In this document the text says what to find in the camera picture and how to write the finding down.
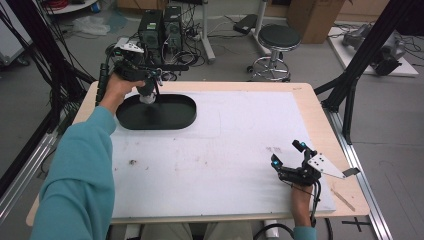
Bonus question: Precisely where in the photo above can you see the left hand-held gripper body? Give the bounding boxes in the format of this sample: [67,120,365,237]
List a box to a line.
[112,41,157,83]

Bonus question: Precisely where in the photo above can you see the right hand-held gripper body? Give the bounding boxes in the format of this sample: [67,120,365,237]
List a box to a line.
[278,151,362,188]

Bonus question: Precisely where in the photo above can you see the black metal frame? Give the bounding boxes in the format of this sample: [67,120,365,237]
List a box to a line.
[313,0,424,145]
[0,0,97,198]

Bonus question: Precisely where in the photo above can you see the round white table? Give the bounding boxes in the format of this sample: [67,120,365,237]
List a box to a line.
[42,0,100,15]

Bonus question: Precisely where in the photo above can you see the wooden table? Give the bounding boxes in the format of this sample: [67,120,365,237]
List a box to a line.
[25,80,371,229]

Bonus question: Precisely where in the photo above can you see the black round stool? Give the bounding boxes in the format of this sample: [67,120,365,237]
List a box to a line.
[246,23,302,83]

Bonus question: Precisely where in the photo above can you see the white cabinet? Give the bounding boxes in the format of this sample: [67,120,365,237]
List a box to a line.
[0,0,33,67]

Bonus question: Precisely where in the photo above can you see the brown cardboard box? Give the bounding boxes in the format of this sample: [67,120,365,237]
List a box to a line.
[286,0,346,45]

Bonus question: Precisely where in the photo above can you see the thin wooden stick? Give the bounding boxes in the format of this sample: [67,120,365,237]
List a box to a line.
[330,187,357,213]

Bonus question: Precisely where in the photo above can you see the flat black box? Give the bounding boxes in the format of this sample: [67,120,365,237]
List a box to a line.
[232,13,259,36]

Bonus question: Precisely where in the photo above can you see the person's right hand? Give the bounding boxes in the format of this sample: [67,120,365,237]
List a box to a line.
[289,184,316,218]

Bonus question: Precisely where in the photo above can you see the white foam mat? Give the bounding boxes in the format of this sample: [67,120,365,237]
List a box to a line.
[109,90,337,220]

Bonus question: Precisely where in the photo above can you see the clear plastic bag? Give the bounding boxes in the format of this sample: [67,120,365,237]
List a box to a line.
[71,15,111,37]

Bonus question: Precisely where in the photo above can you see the white metal stand leg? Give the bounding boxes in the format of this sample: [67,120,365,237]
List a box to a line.
[250,0,272,57]
[199,0,217,65]

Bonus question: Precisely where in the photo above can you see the white floor board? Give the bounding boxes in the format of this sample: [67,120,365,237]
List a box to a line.
[327,26,420,78]

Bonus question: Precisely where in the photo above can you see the person's left hand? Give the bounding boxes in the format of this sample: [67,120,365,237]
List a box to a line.
[98,72,146,115]

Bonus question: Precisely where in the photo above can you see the black oval tray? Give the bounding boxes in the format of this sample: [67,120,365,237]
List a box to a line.
[115,63,198,131]

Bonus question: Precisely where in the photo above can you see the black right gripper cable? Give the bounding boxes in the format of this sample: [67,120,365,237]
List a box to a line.
[252,181,334,240]

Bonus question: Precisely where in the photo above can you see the black computer tower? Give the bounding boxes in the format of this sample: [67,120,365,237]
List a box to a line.
[137,9,165,66]
[162,5,184,53]

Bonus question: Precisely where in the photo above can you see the aluminium rail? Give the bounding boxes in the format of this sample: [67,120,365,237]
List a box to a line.
[323,109,395,240]
[0,132,60,225]

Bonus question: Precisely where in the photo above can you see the black sheathed left gripper cable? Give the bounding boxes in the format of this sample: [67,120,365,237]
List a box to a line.
[95,49,117,107]

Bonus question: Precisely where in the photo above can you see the grey and black machine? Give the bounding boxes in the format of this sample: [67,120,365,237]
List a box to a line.
[341,23,407,77]

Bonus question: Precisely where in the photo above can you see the person's legs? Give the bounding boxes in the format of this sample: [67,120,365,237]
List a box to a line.
[139,222,255,240]

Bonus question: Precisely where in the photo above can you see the black and white plush toy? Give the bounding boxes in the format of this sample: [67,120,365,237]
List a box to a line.
[137,83,160,105]

